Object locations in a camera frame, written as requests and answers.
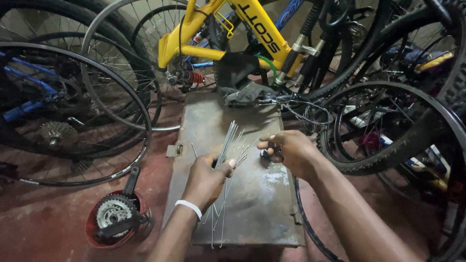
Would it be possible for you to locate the person's right hand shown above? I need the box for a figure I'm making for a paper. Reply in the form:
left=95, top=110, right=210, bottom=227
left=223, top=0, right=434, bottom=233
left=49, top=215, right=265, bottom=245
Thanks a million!
left=257, top=130, right=323, bottom=182

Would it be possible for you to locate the person's left hand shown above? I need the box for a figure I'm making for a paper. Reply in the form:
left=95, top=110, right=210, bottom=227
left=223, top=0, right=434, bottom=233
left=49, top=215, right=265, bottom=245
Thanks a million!
left=181, top=152, right=237, bottom=214

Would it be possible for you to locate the bundle of metal spokes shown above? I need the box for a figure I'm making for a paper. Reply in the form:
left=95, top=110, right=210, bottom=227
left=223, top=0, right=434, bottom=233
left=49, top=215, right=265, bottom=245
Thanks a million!
left=191, top=120, right=261, bottom=250

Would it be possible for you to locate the rusty grey metal box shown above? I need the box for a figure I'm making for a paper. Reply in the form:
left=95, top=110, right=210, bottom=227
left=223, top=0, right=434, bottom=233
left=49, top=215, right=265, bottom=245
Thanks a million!
left=162, top=91, right=306, bottom=249

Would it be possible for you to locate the bare black wheel rim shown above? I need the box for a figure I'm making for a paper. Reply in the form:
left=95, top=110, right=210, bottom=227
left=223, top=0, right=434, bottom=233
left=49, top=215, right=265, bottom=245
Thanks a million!
left=293, top=176, right=346, bottom=262

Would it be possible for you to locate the silver rim spoked wheel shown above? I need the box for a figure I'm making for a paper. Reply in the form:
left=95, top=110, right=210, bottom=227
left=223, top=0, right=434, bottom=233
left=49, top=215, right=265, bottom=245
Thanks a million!
left=81, top=0, right=223, bottom=132

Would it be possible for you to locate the knobby tyre bicycle wheel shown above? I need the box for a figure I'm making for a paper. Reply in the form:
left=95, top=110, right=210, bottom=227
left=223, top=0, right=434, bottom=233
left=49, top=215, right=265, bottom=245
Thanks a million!
left=316, top=81, right=466, bottom=190

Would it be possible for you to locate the grey work glove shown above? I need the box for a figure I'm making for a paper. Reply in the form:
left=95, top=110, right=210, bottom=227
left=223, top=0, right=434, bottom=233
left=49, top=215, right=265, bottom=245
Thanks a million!
left=218, top=82, right=278, bottom=107

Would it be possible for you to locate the black silver suspension fork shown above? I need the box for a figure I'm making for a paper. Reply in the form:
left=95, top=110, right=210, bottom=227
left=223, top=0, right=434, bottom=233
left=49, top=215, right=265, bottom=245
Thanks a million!
left=275, top=0, right=327, bottom=89

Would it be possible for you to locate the black cloth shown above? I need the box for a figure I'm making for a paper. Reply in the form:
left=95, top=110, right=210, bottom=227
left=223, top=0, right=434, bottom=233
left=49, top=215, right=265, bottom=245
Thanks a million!
left=213, top=52, right=261, bottom=90

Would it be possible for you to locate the red coil shock absorber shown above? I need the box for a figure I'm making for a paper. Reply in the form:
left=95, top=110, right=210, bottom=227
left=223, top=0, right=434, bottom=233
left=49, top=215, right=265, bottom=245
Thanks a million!
left=178, top=70, right=207, bottom=86

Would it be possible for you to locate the red bowl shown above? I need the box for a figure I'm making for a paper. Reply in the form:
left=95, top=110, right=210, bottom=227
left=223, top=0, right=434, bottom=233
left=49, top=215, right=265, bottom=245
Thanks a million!
left=85, top=190, right=154, bottom=250

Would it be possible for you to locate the yellow bottle cage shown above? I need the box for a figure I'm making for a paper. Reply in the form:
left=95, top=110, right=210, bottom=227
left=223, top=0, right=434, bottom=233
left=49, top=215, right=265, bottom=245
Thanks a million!
left=214, top=11, right=235, bottom=40

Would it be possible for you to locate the silver wheel cassette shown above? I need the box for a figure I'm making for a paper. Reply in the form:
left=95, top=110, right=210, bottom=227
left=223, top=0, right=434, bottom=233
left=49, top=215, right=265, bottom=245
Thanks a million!
left=40, top=121, right=79, bottom=148

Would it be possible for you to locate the large knobby tyre wheel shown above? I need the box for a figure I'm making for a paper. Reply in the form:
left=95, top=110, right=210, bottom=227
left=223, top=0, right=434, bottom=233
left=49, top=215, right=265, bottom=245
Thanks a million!
left=302, top=0, right=466, bottom=114

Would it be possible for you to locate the black rim spoked wheel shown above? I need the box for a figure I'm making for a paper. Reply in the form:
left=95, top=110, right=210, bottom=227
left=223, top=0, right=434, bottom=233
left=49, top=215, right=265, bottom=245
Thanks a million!
left=0, top=41, right=153, bottom=188

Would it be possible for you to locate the black tyre bicycle wheel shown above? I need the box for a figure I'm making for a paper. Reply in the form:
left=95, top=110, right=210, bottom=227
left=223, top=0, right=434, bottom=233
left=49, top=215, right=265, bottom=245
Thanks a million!
left=0, top=0, right=163, bottom=128

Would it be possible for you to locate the white bead bracelet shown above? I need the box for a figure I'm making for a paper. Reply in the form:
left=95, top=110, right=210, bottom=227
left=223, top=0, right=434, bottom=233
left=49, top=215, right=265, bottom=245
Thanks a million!
left=175, top=199, right=203, bottom=221

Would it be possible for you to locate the tangle of thin cables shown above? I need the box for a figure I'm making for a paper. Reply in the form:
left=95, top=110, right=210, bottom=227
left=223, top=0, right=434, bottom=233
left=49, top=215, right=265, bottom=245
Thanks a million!
left=280, top=96, right=334, bottom=134

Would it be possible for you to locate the black crankset with chainrings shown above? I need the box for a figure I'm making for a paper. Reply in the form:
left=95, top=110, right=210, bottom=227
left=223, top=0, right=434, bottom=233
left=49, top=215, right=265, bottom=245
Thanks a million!
left=95, top=167, right=149, bottom=239

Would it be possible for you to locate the green cable hose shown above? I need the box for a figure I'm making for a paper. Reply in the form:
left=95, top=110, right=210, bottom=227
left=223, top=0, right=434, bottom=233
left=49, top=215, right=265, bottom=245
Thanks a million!
left=255, top=53, right=278, bottom=86

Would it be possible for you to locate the white blue bicycle frame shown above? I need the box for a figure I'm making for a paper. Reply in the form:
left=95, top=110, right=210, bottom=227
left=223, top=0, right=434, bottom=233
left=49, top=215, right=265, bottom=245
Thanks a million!
left=342, top=105, right=450, bottom=190

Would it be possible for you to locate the yellow blue bicycle frame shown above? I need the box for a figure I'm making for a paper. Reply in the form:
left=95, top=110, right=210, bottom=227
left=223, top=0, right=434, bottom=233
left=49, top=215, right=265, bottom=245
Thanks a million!
left=382, top=45, right=456, bottom=74

